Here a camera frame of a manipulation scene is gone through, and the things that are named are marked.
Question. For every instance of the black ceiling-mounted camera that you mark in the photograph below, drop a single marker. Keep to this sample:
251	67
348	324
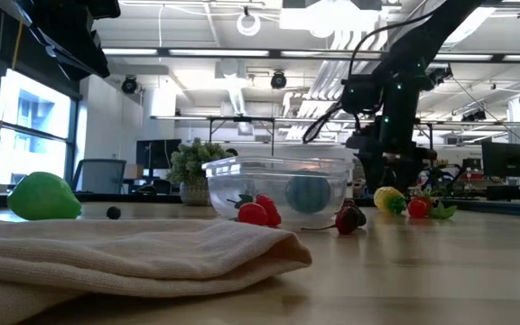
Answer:
440	72

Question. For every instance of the green potted plant white pot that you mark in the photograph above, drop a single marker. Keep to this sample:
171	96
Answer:
192	158

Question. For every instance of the large green toy pear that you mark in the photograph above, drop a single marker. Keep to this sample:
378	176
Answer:
43	196

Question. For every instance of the black ceiling track spotlight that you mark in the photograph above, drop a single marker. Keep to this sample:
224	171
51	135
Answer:
479	115

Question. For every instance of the green toy leaf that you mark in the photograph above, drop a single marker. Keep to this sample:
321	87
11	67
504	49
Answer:
442	211

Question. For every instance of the grey-blue office chair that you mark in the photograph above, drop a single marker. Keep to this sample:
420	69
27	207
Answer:
99	176

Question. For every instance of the striped green toy watermelon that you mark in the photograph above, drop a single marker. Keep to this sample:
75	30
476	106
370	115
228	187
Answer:
308	194

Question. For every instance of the white ceiling light panel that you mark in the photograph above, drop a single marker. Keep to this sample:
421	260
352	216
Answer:
327	20

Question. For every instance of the small red toy tomato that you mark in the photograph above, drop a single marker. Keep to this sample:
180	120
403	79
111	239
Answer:
424	199
417	209

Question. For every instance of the small dark toy blueberry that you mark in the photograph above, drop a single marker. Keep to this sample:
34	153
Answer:
114	213

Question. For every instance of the small black computer monitor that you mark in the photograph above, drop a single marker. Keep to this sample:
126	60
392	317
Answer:
471	164

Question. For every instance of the clear plastic tupperware container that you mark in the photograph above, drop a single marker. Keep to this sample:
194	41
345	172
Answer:
278	180

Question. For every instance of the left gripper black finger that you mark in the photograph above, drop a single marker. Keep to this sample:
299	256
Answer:
61	58
90	61

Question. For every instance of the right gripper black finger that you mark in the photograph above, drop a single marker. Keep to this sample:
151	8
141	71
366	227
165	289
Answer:
406	180
377	182

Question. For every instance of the folded cream cloth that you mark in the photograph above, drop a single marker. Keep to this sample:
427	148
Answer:
106	253

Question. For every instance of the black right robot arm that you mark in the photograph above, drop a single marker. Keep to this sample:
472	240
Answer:
400	113

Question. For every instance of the yellow toy bell pepper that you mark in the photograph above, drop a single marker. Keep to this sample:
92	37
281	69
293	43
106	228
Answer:
384	198

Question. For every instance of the dark toy blackberry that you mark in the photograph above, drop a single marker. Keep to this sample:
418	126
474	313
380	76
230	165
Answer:
362	218

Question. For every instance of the large office window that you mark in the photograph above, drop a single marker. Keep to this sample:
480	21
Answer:
30	135

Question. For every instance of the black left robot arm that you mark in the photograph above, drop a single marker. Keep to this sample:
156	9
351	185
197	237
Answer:
104	8

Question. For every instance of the dark red stemmed toy cherry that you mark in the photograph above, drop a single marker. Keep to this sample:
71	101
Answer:
346	221

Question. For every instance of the large black computer monitor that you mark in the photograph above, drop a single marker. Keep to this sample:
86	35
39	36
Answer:
506	160

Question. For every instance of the black background rig frame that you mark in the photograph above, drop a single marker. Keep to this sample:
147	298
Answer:
272	140

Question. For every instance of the person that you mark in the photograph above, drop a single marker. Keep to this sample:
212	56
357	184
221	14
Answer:
231	152

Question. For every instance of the silver ceiling air duct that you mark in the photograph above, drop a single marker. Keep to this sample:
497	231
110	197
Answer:
472	31

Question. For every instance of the black aluminium frame rail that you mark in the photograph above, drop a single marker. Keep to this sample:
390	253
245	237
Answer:
129	197

